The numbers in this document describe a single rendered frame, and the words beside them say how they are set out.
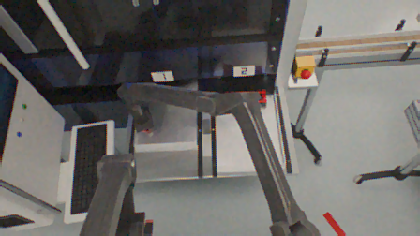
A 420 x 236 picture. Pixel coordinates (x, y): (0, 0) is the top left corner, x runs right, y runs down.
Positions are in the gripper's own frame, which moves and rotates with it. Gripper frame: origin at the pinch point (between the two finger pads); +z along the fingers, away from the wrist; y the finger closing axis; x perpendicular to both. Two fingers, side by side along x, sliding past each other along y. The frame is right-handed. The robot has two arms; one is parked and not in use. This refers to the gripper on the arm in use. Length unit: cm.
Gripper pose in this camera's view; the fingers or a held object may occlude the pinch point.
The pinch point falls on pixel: (147, 129)
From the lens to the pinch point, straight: 131.5
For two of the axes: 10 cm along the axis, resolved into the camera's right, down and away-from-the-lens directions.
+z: 0.9, 5.3, 8.4
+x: -9.6, 2.8, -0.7
